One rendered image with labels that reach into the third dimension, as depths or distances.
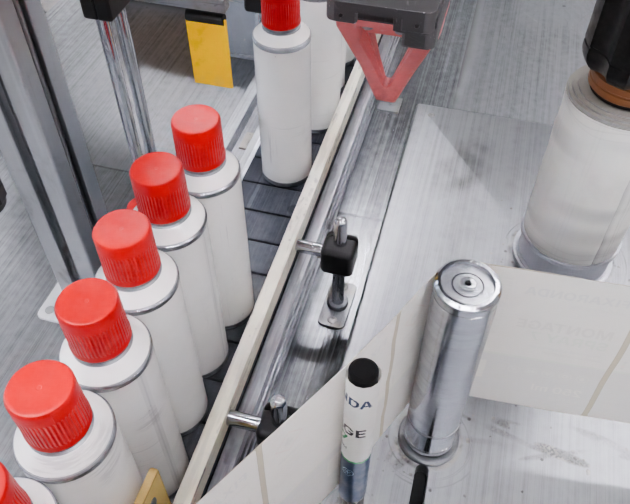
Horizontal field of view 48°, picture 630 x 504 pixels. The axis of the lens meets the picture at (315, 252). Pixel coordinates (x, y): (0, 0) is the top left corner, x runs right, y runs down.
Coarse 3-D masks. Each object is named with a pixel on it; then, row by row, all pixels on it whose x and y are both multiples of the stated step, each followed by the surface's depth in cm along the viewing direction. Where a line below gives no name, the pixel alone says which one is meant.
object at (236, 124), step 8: (248, 88) 69; (248, 96) 68; (256, 96) 69; (240, 104) 67; (248, 104) 67; (256, 104) 69; (240, 112) 66; (248, 112) 67; (232, 120) 66; (240, 120) 66; (248, 120) 68; (224, 128) 65; (232, 128) 65; (240, 128) 66; (224, 136) 64; (232, 136) 64; (224, 144) 63; (232, 144) 64
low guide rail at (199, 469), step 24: (360, 72) 79; (336, 120) 73; (336, 144) 72; (312, 168) 68; (312, 192) 66; (288, 240) 62; (288, 264) 61; (264, 288) 58; (264, 312) 57; (240, 360) 54; (240, 384) 53; (216, 408) 51; (216, 432) 50; (192, 456) 48; (216, 456) 50; (192, 480) 47
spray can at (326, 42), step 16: (304, 0) 66; (320, 0) 65; (304, 16) 67; (320, 16) 67; (320, 32) 68; (336, 32) 69; (320, 48) 69; (336, 48) 70; (320, 64) 70; (336, 64) 72; (320, 80) 72; (336, 80) 73; (320, 96) 73; (336, 96) 75; (320, 112) 75; (320, 128) 77
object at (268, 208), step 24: (312, 144) 76; (264, 192) 71; (288, 192) 71; (264, 216) 69; (288, 216) 69; (312, 216) 72; (264, 240) 67; (264, 264) 65; (240, 336) 59; (264, 336) 59; (216, 384) 56; (192, 432) 53
